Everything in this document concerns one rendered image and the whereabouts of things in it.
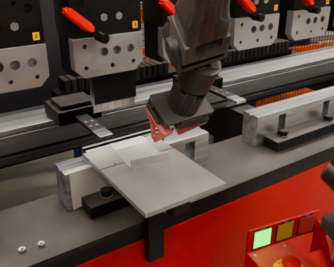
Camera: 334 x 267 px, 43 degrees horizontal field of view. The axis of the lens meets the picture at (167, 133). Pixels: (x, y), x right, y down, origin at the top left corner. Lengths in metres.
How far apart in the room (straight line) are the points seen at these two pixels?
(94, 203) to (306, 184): 0.63
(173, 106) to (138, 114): 0.57
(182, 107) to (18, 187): 2.21
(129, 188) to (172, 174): 0.10
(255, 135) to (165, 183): 0.48
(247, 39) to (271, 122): 0.29
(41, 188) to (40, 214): 1.80
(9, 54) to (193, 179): 0.40
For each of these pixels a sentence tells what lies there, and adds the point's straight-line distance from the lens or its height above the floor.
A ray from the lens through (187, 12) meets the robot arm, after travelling 0.53.
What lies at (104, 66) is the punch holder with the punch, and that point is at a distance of 0.85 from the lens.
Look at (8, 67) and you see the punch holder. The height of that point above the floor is 1.22.
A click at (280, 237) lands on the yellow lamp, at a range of 1.03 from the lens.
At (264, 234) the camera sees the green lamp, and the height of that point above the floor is 0.82.
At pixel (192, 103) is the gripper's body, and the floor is 1.18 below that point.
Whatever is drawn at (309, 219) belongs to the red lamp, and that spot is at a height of 0.83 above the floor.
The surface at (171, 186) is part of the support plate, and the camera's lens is 0.80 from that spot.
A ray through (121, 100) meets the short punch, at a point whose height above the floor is 1.10.
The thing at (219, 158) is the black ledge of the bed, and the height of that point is 0.88.
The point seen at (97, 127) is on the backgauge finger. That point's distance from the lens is 1.04.
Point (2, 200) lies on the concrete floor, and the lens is 2.73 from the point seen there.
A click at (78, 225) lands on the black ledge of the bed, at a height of 0.88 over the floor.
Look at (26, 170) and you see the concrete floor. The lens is 3.00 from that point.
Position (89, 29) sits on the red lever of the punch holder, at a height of 1.28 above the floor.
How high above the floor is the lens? 1.43
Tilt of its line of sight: 25 degrees down
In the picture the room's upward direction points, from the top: straight up
